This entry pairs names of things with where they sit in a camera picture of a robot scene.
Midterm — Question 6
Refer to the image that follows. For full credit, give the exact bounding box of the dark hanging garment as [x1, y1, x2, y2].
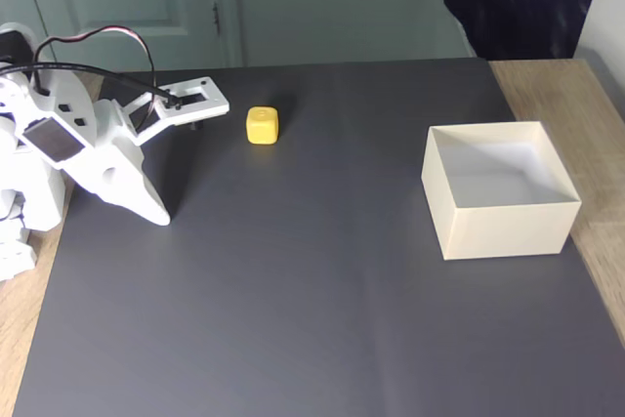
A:
[417, 0, 612, 62]

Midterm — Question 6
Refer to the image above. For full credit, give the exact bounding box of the black camera cable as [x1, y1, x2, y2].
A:
[0, 61, 183, 110]

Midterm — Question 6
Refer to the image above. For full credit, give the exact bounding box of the pale green plain door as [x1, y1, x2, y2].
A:
[233, 0, 478, 68]

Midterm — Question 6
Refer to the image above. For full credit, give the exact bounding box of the white gripper camera mount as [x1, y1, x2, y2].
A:
[95, 75, 231, 147]

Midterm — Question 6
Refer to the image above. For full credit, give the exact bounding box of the dark grey table mat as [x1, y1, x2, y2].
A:
[12, 57, 625, 417]

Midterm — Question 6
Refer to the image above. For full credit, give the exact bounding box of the red white black servo cable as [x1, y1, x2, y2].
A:
[32, 24, 162, 118]

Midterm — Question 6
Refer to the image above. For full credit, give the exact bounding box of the yellow cube block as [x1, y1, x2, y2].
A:
[245, 104, 282, 146]

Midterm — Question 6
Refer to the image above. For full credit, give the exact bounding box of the white open box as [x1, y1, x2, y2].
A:
[420, 119, 583, 262]

